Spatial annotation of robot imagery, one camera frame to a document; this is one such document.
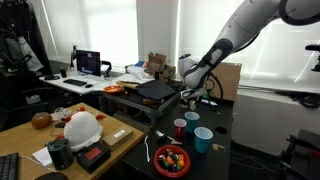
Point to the white round toy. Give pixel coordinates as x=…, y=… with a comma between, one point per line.
x=193, y=107

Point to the white plastic strip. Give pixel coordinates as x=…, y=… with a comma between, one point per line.
x=147, y=150

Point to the black cup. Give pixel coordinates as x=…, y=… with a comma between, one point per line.
x=63, y=72

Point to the large cardboard sheet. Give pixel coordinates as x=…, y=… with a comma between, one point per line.
x=230, y=81

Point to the blue bin lid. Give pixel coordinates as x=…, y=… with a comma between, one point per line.
x=155, y=90

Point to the beige triangular scrap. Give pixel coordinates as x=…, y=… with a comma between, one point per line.
x=176, y=142

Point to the white plush toy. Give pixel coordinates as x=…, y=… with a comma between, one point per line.
x=82, y=131

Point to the black cylinder speaker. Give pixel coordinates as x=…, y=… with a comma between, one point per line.
x=60, y=155

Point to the red plastic bowl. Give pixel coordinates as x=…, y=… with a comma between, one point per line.
x=160, y=170

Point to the small cardboard box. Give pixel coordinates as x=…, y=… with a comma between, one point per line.
x=117, y=136

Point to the brown ball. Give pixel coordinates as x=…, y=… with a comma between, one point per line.
x=41, y=120

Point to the beige paper scrap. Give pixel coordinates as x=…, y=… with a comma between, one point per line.
x=218, y=146

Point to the white paper note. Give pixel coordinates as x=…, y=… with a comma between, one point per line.
x=41, y=156

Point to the black office chair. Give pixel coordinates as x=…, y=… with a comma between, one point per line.
x=20, y=110

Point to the dark screen monitor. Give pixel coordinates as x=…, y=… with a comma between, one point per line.
x=88, y=63

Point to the green cup-shaped toy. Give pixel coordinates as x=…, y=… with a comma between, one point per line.
x=165, y=164

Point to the wooden desk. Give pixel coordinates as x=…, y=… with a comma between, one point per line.
x=23, y=140

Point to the white paper stack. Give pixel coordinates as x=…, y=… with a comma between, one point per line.
x=138, y=72

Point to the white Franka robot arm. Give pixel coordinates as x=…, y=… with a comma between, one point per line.
x=246, y=23

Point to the red plastic cup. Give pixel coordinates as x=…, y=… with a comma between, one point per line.
x=180, y=130

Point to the yellow toy figure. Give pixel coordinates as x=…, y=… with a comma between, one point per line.
x=181, y=162

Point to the small white blue object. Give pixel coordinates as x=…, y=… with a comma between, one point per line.
x=210, y=103

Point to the black computer mouse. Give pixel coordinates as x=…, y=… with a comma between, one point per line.
x=88, y=86

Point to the white desk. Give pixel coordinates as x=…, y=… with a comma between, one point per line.
x=100, y=86

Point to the black box red label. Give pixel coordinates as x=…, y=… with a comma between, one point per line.
x=93, y=156

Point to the clear glass jar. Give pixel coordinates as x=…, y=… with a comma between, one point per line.
x=62, y=112

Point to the black keyboard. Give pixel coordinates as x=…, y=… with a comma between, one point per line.
x=8, y=166
x=75, y=82

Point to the blue plastic cup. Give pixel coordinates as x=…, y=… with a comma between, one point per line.
x=203, y=141
x=192, y=121

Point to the orange bowl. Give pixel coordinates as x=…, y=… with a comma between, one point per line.
x=112, y=89

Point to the metal cart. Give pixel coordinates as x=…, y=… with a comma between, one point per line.
x=143, y=106

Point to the open cardboard box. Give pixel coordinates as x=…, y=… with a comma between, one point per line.
x=160, y=68

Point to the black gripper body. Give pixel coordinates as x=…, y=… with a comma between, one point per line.
x=194, y=99

